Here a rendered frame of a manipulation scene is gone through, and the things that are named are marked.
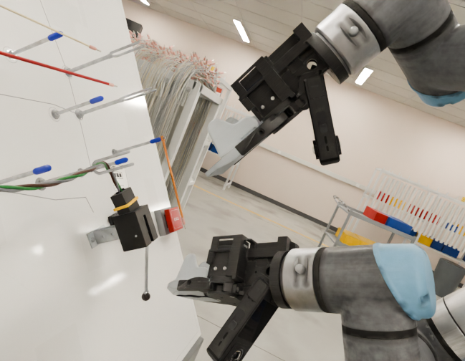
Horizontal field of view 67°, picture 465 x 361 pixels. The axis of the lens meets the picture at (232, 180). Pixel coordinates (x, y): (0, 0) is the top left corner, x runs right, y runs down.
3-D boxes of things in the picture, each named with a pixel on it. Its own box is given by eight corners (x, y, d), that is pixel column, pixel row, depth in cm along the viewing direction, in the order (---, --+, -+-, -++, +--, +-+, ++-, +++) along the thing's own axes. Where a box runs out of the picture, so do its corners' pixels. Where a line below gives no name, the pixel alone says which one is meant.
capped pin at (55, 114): (59, 112, 54) (107, 96, 52) (58, 121, 53) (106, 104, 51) (51, 107, 53) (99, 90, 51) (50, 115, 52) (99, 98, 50)
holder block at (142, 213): (123, 252, 53) (146, 247, 52) (111, 217, 52) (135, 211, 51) (136, 241, 57) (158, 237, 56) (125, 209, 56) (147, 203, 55)
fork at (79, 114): (81, 109, 59) (155, 84, 56) (84, 120, 59) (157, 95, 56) (73, 108, 58) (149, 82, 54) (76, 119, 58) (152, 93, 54)
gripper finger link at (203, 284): (193, 284, 53) (241, 285, 48) (190, 296, 52) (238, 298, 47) (173, 274, 50) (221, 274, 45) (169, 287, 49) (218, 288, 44)
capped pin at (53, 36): (17, 60, 49) (68, 39, 46) (8, 59, 47) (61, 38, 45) (12, 49, 48) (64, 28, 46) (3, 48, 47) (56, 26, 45)
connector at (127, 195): (123, 224, 53) (135, 220, 52) (109, 195, 52) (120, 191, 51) (132, 216, 56) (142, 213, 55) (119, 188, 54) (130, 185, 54)
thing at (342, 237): (365, 291, 476) (400, 219, 461) (380, 310, 426) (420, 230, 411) (297, 263, 471) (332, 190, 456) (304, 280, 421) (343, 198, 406)
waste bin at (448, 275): (456, 304, 619) (473, 273, 611) (433, 294, 618) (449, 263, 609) (441, 292, 665) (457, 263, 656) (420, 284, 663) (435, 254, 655)
